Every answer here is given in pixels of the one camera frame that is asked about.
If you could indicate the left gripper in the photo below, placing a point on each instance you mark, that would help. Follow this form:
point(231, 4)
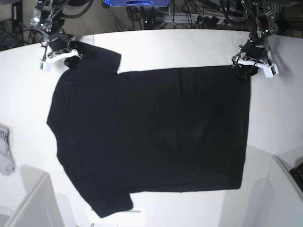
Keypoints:
point(253, 50)

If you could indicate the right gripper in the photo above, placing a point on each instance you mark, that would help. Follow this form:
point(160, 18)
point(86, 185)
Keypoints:
point(59, 43)

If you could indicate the black T-shirt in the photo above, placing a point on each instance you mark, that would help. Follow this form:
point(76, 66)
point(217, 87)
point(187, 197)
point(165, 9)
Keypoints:
point(169, 130)

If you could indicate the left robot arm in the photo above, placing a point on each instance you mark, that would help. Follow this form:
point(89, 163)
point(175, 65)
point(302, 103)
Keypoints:
point(262, 20)

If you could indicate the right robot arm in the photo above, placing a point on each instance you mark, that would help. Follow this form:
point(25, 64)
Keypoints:
point(48, 21)

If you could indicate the blue box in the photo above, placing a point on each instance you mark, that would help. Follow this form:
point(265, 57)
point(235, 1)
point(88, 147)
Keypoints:
point(128, 3)

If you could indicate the black keyboard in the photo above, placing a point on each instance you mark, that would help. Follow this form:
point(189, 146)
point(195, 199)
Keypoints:
point(297, 174)

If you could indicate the white partition right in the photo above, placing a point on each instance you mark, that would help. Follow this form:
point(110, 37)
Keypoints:
point(275, 201)

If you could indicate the white partition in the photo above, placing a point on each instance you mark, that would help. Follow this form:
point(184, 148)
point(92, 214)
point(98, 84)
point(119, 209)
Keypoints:
point(275, 201)
point(41, 206)

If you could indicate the white partition left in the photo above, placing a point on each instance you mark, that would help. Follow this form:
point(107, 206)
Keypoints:
point(41, 206)

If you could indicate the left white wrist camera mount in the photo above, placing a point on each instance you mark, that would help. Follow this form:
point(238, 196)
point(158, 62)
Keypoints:
point(269, 69)

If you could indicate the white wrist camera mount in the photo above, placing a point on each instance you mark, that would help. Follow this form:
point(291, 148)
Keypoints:
point(269, 69)
point(49, 59)

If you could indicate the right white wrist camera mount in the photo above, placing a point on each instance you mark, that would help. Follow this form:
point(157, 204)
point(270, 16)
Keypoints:
point(49, 59)

